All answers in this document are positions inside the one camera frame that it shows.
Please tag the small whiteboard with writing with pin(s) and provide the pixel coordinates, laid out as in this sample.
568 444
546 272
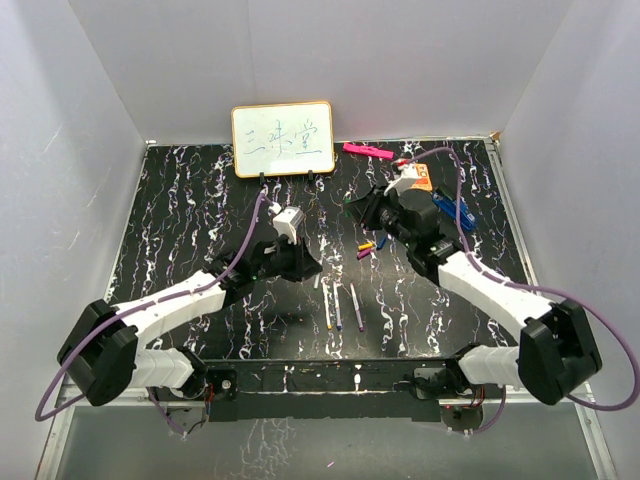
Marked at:
283 139

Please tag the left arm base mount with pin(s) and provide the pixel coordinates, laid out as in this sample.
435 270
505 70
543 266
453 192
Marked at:
215 388

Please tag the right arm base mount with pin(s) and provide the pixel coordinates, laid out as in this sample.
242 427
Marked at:
441 383

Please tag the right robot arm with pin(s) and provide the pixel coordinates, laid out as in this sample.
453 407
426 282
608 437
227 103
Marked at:
556 350

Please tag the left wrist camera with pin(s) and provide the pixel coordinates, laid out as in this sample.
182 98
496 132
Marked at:
287 221

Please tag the pink marker pen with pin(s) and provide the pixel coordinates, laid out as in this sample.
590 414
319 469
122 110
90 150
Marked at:
357 310

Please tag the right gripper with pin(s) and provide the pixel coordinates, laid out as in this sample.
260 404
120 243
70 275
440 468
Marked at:
367 207

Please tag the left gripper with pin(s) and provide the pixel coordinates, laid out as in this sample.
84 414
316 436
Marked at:
304 265

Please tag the yellow marker pen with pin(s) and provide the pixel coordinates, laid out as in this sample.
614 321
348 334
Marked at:
326 307

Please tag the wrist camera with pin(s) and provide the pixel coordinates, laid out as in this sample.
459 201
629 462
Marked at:
287 221
403 180

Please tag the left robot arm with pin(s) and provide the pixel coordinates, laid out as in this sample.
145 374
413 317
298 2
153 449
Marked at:
108 352

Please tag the pink pen cap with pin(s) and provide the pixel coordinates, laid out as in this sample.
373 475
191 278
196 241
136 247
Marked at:
364 253

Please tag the blue pen cap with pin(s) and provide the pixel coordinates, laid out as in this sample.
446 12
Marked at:
381 243

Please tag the orange card box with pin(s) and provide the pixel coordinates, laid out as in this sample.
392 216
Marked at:
422 177

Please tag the blue marker pen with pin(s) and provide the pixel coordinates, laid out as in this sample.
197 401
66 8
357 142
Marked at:
339 323

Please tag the blue plastic clip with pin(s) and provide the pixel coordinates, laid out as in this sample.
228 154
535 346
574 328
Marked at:
447 203

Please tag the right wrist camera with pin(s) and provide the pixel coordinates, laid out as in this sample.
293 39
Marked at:
403 180

